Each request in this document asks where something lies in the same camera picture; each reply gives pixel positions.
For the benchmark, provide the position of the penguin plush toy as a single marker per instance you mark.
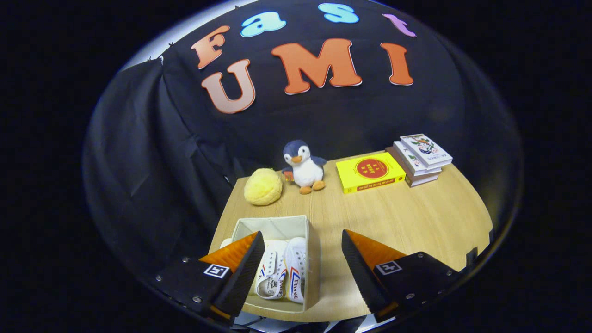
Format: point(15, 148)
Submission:
point(305, 171)

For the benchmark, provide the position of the white floral cover book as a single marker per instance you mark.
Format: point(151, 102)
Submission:
point(425, 149)

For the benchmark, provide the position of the yellow book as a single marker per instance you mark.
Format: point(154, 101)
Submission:
point(370, 171)

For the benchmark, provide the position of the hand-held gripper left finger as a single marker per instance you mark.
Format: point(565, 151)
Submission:
point(245, 273)

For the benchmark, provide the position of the white canvas shoe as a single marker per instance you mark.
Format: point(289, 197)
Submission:
point(273, 277)
point(296, 263)

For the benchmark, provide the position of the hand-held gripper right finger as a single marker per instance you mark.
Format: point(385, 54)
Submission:
point(358, 273)

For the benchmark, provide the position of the beige fabric storage box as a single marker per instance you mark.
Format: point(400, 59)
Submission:
point(312, 259)

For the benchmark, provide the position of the yellow round plush toy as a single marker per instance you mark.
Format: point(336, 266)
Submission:
point(262, 187)

